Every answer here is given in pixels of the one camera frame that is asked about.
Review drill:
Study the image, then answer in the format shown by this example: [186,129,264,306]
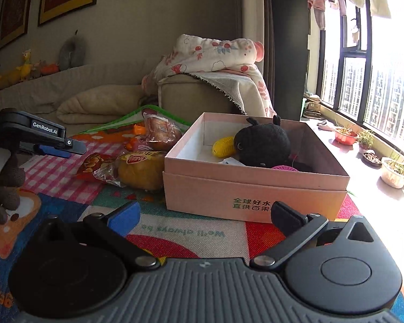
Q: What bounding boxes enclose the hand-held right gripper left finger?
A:
[44,201,160,272]

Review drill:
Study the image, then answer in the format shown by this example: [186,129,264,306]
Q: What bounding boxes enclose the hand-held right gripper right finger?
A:
[250,201,378,272]

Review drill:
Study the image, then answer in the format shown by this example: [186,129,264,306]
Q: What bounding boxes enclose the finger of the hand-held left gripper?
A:
[54,137,88,156]
[37,144,72,159]

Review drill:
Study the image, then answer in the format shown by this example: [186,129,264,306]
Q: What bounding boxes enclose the red snack packet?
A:
[75,152,122,185]

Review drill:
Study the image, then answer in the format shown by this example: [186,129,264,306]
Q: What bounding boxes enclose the pink cardboard box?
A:
[162,112,351,224]

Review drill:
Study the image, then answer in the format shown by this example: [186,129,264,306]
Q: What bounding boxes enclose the bread packet with yellow label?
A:
[116,151,169,192]

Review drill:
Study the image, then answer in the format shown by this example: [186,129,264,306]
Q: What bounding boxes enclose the pink and green toy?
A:
[126,137,145,151]

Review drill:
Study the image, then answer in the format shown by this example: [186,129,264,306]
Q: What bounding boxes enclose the clear bread packet red print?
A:
[142,113,184,152]

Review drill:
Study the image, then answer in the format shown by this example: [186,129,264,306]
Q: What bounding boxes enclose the person's left forearm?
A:
[0,155,28,226]

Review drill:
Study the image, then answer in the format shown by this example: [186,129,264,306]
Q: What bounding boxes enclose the yellow plush toy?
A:
[0,50,32,88]

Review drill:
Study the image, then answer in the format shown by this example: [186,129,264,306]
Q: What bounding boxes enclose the orange plush toy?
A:
[40,61,59,76]

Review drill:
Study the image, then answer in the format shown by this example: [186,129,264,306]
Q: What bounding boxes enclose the colourful printed play mat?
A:
[0,105,404,323]

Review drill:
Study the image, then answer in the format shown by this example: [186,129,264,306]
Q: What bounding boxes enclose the white paper slip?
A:
[219,156,248,168]

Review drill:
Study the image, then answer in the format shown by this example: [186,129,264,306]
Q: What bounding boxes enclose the black plush toy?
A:
[234,115,292,169]

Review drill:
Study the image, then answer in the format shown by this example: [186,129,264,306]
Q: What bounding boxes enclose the grey neck pillow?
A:
[58,30,87,71]

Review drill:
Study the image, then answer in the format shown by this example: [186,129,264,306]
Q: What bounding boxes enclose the yellow corn toy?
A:
[212,136,238,158]

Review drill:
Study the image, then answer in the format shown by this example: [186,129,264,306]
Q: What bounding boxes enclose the plant in red pot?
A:
[333,123,359,146]

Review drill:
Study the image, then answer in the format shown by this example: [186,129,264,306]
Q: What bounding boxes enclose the dark bowl of soil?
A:
[362,151,382,169]

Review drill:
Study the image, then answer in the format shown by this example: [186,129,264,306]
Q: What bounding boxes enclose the small plant in dark pot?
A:
[356,129,378,152]

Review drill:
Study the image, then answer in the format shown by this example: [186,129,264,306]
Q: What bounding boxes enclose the pile of cardboard clutter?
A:
[303,93,324,120]

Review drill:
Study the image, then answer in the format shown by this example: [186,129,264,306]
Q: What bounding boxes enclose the plant in white ribbed bowl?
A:
[380,148,404,189]

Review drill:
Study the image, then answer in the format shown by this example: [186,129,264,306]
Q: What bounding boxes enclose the beige sofa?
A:
[0,60,250,135]

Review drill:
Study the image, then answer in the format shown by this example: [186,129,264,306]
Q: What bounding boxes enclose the beige cushion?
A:
[189,71,253,115]

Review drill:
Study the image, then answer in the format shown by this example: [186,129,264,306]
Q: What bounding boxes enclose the floral pink quilt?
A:
[141,34,277,118]

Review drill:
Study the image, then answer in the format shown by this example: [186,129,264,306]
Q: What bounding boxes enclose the brown curtain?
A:
[236,0,310,122]

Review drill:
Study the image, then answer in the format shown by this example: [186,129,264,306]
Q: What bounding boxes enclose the pink hanging clothes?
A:
[306,0,328,31]

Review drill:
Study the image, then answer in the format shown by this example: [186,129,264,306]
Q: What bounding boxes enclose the black window frame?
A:
[306,0,404,149]

